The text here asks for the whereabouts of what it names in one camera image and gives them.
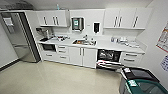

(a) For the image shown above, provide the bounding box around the stainless steel dishwasher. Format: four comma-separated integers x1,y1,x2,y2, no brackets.
95,47,123,71

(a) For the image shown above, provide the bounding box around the white two-door sink cabinet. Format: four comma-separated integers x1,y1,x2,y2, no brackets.
67,45,99,70

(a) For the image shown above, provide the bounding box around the chrome faucet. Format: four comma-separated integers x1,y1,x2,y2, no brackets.
82,33,90,42

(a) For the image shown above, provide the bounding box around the black soap dispenser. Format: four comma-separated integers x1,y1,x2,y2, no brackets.
92,21,102,35

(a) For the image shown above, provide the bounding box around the steel paper towel dispenser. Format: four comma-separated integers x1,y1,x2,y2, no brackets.
70,16,86,32

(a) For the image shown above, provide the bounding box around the white dish soap bottle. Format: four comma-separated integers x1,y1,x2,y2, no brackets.
110,35,116,43

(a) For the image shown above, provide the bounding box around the black built-in microwave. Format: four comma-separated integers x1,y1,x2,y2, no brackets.
40,42,58,53

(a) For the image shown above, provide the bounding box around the white wide drawer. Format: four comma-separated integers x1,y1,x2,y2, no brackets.
41,51,59,62

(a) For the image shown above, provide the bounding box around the blue bottle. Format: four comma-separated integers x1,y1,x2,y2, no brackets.
56,3,61,11

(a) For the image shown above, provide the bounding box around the white paper slip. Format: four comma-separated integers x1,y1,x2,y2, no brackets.
122,67,132,74

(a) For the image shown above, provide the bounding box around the grey bin black lid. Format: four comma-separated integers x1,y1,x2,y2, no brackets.
120,67,161,94

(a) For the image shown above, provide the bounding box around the stainless steel refrigerator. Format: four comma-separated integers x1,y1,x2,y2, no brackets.
0,11,42,64

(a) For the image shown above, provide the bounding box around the white paper sheet on fridge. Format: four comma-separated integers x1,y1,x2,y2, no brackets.
2,16,15,28

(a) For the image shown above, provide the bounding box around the white wall cabinet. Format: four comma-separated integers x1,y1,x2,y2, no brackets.
34,9,71,29
102,6,154,31

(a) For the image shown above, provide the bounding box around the wire basket on fridge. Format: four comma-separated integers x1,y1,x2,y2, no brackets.
0,1,35,11

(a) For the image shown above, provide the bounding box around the small blue-white wall notice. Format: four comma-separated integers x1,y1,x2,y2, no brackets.
159,54,168,73

